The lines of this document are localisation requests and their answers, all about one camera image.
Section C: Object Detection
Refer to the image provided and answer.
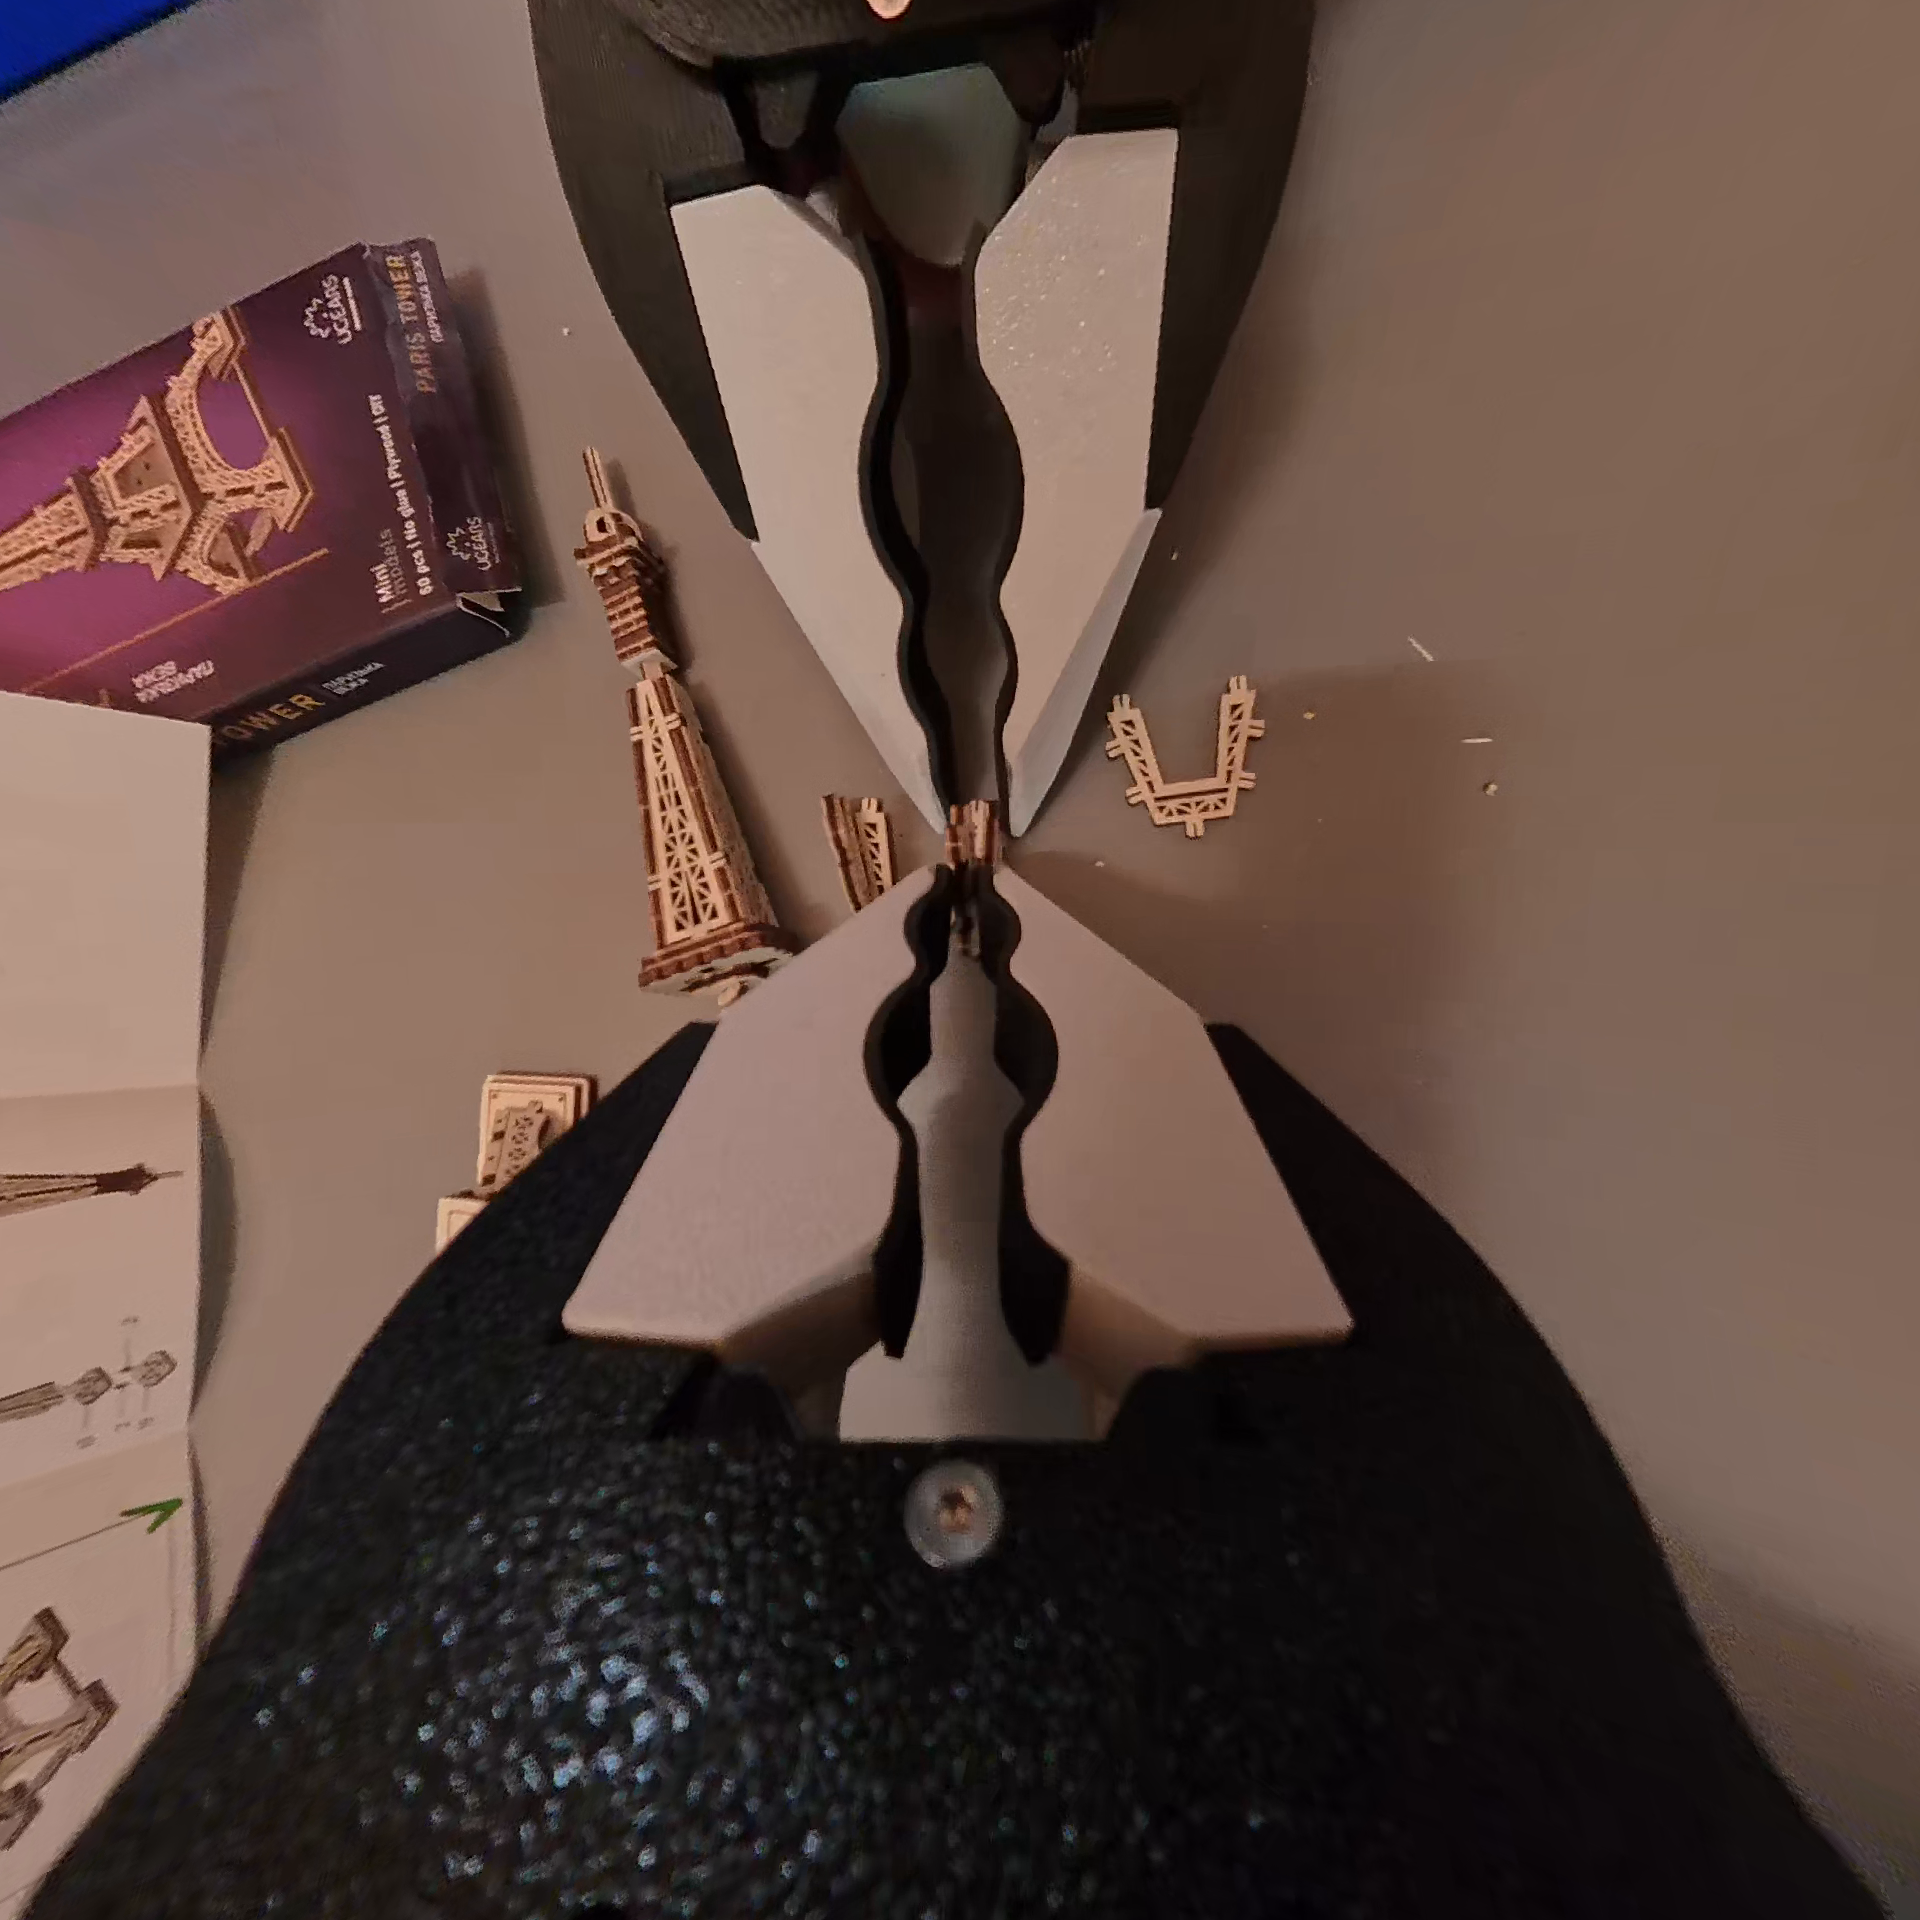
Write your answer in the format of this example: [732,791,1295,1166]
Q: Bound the purple puzzle box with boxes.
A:
[0,237,527,766]

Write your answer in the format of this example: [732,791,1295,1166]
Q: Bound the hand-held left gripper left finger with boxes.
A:
[561,867,963,1361]

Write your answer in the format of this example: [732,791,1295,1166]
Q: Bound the wooden tower spire model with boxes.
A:
[571,445,798,1003]

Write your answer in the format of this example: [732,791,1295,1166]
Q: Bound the wooden tower base model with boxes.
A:
[436,1066,599,1256]

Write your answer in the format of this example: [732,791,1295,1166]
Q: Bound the folded instruction leaflet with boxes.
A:
[0,690,212,1891]

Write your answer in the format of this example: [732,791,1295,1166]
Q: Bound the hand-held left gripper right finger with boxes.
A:
[967,872,1351,1415]

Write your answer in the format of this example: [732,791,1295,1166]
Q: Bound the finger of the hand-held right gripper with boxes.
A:
[973,127,1176,839]
[666,188,963,814]

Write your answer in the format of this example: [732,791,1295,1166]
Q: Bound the blue bin with tag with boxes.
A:
[0,0,113,99]

